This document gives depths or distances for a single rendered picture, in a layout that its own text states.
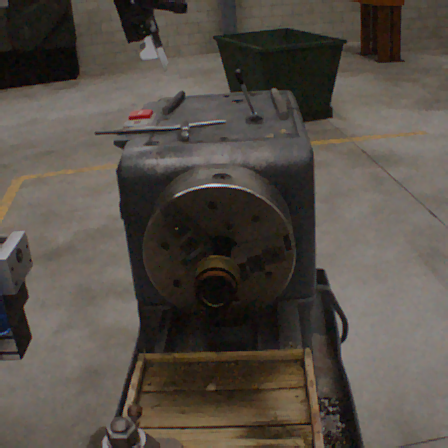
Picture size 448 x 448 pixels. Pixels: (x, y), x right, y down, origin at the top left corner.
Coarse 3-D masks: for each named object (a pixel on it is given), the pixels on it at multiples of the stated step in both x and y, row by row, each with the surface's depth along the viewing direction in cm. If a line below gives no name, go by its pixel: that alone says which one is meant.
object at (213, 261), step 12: (204, 264) 108; (216, 264) 107; (228, 264) 108; (204, 276) 105; (216, 276) 104; (228, 276) 105; (240, 276) 110; (204, 288) 110; (216, 288) 112; (228, 288) 105; (204, 300) 106; (216, 300) 109; (228, 300) 106
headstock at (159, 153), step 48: (192, 96) 175; (240, 96) 170; (288, 96) 166; (144, 144) 133; (192, 144) 130; (240, 144) 128; (288, 144) 127; (144, 192) 130; (288, 192) 128; (144, 288) 141; (288, 288) 139
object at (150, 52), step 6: (150, 36) 134; (150, 42) 134; (150, 48) 134; (162, 48) 133; (144, 54) 134; (150, 54) 134; (156, 54) 133; (162, 54) 133; (162, 60) 133; (162, 66) 134
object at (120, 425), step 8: (120, 416) 64; (112, 424) 63; (120, 424) 63; (128, 424) 63; (112, 432) 63; (120, 432) 63; (128, 432) 63; (136, 432) 64; (112, 440) 62; (120, 440) 62; (128, 440) 63; (136, 440) 64
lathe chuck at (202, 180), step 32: (192, 192) 112; (224, 192) 112; (256, 192) 113; (160, 224) 116; (224, 224) 115; (256, 224) 115; (288, 224) 115; (160, 256) 119; (288, 256) 118; (160, 288) 122; (192, 288) 122; (256, 288) 121
